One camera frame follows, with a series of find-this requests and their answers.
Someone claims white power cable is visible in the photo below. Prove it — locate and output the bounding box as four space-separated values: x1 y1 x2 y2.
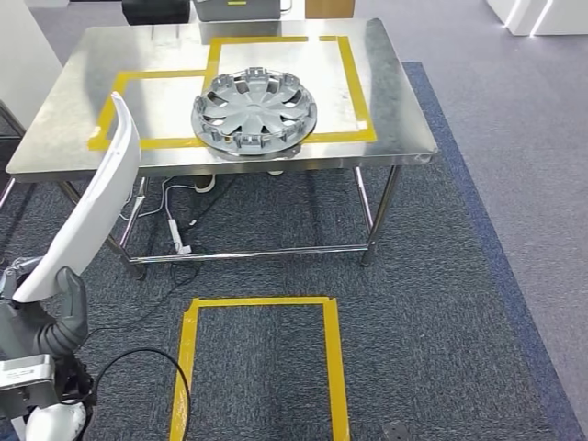
118 173 217 224

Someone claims white cabinet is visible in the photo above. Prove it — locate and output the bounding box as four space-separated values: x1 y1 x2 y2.
0 0 63 132

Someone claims stainless steel workbench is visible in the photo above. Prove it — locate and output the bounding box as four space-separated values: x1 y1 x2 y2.
5 17 439 283

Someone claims large yellow bench tape outline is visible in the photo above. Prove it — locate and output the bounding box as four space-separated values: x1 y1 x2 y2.
203 35 378 149

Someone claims white car mirror cover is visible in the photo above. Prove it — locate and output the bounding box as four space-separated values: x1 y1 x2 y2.
13 91 142 304

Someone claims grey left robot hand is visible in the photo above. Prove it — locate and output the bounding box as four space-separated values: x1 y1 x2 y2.
0 256 90 361

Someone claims yellow floor tape square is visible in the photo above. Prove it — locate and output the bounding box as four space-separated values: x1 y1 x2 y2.
168 296 352 441

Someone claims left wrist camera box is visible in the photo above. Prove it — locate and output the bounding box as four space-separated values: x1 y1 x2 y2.
0 355 56 422

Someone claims brown cardboard box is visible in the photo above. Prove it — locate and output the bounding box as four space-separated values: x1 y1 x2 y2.
304 0 356 20

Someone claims white power strip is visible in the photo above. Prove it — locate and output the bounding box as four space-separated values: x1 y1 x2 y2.
167 217 193 257

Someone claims thin black power cable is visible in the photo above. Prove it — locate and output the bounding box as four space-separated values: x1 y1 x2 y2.
85 175 240 342

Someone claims black floor cable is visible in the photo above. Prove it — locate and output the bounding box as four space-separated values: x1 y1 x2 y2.
89 347 192 441

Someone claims silver laptop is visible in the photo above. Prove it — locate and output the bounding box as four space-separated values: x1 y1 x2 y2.
192 0 294 23

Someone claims black carry case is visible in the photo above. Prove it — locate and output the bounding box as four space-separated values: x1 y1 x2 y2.
121 0 192 28

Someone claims grey wheel hubcap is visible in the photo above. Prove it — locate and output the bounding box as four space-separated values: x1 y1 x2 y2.
190 66 319 162

